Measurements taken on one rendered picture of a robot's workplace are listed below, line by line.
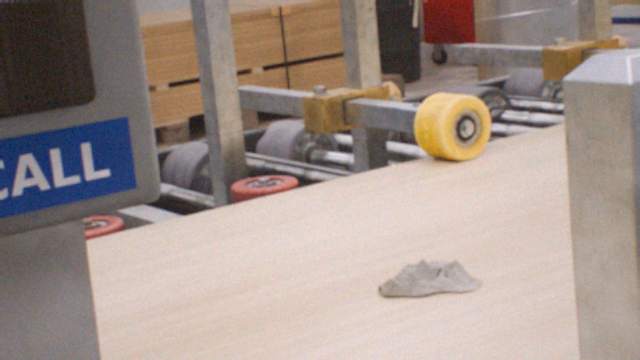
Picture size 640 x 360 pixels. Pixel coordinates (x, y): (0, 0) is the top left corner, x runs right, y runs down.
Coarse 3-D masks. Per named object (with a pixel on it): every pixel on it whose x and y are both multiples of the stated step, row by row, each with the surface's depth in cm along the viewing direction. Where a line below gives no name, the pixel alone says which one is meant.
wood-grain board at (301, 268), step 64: (320, 192) 151; (384, 192) 148; (448, 192) 145; (512, 192) 142; (128, 256) 131; (192, 256) 128; (256, 256) 126; (320, 256) 124; (384, 256) 122; (448, 256) 120; (512, 256) 118; (128, 320) 110; (192, 320) 108; (256, 320) 107; (320, 320) 105; (384, 320) 104; (448, 320) 102; (512, 320) 101; (576, 320) 100
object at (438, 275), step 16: (400, 272) 111; (416, 272) 111; (432, 272) 111; (448, 272) 110; (464, 272) 110; (384, 288) 109; (400, 288) 109; (416, 288) 108; (432, 288) 109; (448, 288) 109; (464, 288) 109
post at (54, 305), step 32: (64, 224) 37; (0, 256) 36; (32, 256) 37; (64, 256) 37; (0, 288) 36; (32, 288) 37; (64, 288) 37; (0, 320) 36; (32, 320) 37; (64, 320) 37; (96, 320) 38; (0, 352) 36; (32, 352) 37; (64, 352) 38; (96, 352) 38
